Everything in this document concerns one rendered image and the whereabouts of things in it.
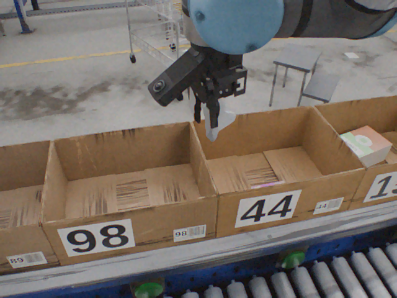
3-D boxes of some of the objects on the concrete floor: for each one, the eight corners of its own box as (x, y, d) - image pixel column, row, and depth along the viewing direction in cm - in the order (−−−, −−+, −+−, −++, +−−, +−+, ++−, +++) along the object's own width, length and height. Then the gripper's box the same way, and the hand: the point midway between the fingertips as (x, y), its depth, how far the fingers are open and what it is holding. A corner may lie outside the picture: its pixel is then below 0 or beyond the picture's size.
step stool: (322, 123, 272) (336, 76, 243) (265, 106, 291) (273, 60, 262) (332, 100, 299) (345, 56, 271) (281, 85, 318) (288, 42, 290)
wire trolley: (128, 61, 355) (116, -42, 288) (172, 49, 379) (169, -49, 312) (183, 107, 289) (181, -18, 221) (233, 88, 313) (243, -29, 246)
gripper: (260, 44, 50) (248, 139, 66) (219, 12, 58) (218, 104, 73) (210, 59, 48) (210, 155, 64) (175, 25, 55) (182, 117, 71)
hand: (201, 128), depth 67 cm, fingers open, 5 cm apart
